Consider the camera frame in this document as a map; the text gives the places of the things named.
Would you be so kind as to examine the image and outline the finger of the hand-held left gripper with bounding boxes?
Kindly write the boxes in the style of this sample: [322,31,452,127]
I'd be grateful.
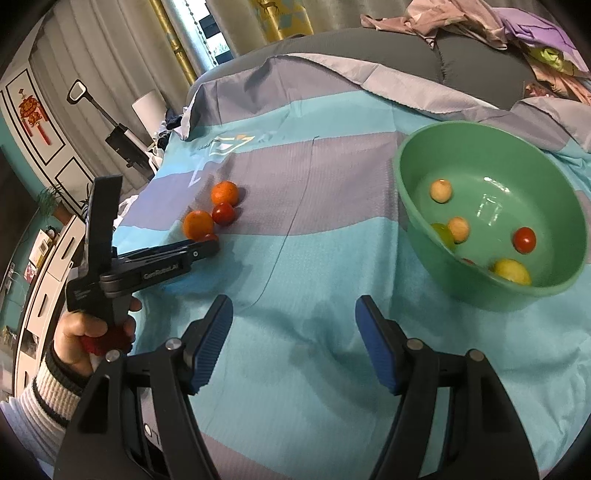
[182,239,221,267]
[115,239,197,260]

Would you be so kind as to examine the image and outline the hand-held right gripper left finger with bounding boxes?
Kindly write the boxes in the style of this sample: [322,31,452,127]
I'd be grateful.
[53,294,234,480]

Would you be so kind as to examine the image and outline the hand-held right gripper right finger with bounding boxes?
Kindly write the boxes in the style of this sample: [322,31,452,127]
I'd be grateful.
[355,295,541,480]

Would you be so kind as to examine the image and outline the orange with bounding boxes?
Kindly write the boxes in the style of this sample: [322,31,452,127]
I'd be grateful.
[182,210,215,241]
[211,181,240,207]

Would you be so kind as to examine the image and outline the green mango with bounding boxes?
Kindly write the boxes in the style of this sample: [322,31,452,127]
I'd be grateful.
[429,222,456,253]

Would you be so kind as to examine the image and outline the small yellow round fruit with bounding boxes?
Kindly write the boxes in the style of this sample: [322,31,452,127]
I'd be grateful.
[447,216,471,243]
[429,179,453,203]

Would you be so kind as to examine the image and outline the yellow green lemon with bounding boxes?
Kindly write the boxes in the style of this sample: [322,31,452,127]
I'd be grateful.
[490,258,533,286]

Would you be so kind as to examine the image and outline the green plastic bowl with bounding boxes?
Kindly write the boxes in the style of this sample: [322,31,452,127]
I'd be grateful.
[392,121,588,313]

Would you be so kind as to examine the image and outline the person's left forearm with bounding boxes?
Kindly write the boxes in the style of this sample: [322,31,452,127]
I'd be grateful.
[0,344,92,464]

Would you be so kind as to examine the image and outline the person's left hand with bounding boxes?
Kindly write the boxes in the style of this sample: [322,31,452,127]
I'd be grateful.
[53,298,143,377]

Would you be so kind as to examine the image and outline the white plastic bag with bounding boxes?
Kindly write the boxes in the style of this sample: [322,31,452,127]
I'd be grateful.
[117,194,141,220]

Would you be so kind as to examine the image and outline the potted plant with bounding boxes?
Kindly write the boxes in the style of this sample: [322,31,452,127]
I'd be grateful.
[36,185,71,219]

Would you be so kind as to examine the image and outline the white cabinet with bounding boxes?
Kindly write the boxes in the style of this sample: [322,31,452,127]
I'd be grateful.
[10,215,89,395]

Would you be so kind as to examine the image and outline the stick vacuum cleaner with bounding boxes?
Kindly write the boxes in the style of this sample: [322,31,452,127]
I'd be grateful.
[67,80,156,170]

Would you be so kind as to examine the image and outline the blue grey striped sheet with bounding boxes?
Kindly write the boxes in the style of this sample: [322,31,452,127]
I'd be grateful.
[113,53,591,480]

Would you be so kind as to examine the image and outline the pile of clothes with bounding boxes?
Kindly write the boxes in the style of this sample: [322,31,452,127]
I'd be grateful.
[148,108,191,155]

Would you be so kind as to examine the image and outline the white cylinder appliance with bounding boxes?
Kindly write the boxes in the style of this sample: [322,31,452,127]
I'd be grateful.
[131,90,168,136]

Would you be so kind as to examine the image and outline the window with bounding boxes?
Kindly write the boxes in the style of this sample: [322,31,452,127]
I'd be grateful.
[161,0,237,71]

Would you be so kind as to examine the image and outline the yellow patterned curtain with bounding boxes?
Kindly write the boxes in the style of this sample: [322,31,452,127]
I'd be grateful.
[247,0,315,43]

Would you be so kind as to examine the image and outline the grey sofa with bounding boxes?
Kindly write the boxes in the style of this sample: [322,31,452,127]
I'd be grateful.
[187,27,550,112]

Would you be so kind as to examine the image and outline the floral cloth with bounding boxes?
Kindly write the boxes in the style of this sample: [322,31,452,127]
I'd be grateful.
[524,46,591,106]

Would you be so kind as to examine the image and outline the pink garment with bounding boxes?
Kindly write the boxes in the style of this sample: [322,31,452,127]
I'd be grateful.
[360,0,514,50]

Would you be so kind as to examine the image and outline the purple garment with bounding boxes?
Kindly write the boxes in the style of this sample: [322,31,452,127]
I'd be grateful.
[501,8,591,75]

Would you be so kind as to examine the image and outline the red knot wall decoration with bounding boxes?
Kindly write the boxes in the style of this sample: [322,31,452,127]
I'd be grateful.
[18,90,51,147]

